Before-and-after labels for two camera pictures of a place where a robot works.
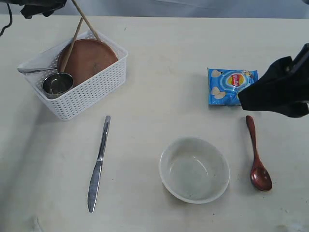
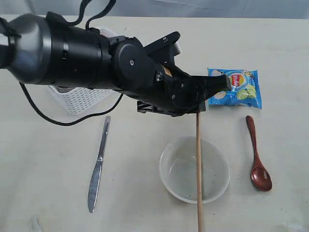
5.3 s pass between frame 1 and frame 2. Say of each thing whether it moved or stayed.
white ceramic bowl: stayed
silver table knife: stayed
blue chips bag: stayed
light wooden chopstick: moved
